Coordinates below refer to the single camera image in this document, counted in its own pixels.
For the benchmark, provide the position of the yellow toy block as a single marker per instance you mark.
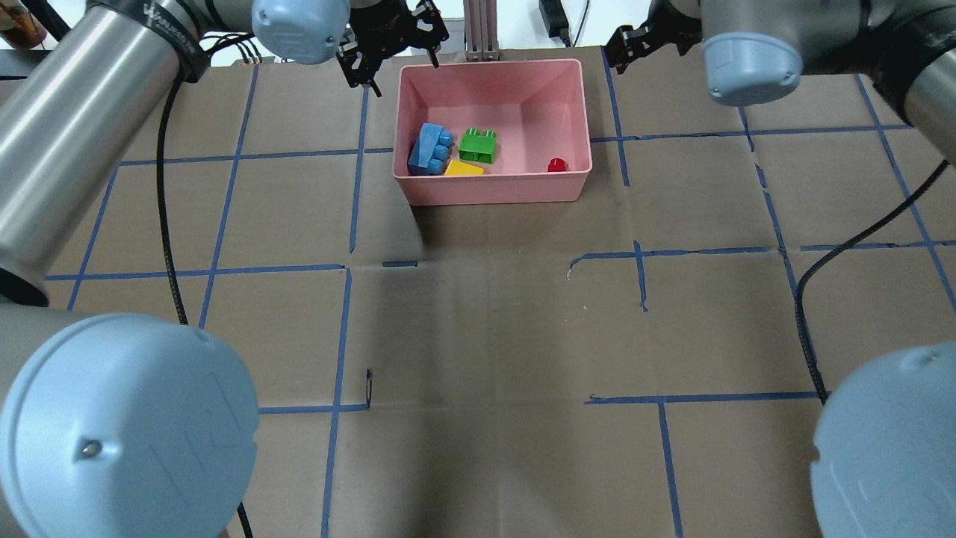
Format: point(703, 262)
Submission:
point(457, 167)

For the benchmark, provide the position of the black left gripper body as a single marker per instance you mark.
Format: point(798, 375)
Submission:
point(379, 22)

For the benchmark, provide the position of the red toy block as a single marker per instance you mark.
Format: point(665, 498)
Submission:
point(557, 165)

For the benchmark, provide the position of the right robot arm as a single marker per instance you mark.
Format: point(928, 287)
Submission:
point(798, 395)

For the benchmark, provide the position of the black power adapter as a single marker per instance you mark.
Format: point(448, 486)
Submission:
point(556, 22)

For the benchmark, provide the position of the green toy block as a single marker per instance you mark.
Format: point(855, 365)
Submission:
point(478, 146)

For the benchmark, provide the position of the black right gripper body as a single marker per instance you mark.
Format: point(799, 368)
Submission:
point(663, 31)

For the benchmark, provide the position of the blue toy block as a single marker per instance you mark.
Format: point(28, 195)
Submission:
point(431, 151)

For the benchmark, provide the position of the aluminium frame post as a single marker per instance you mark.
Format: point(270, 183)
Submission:
point(481, 30)

